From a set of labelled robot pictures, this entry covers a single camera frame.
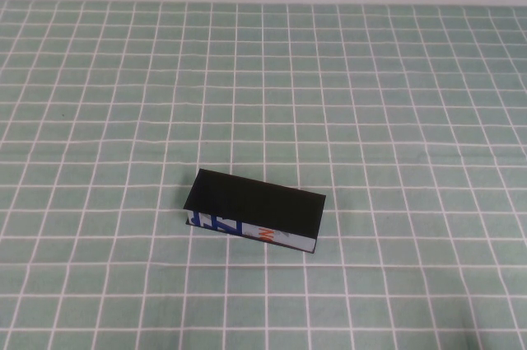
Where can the green white checked tablecloth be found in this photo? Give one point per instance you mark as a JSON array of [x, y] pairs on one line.
[[123, 78]]

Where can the black printed glasses case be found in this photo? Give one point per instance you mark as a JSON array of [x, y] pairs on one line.
[[255, 206]]

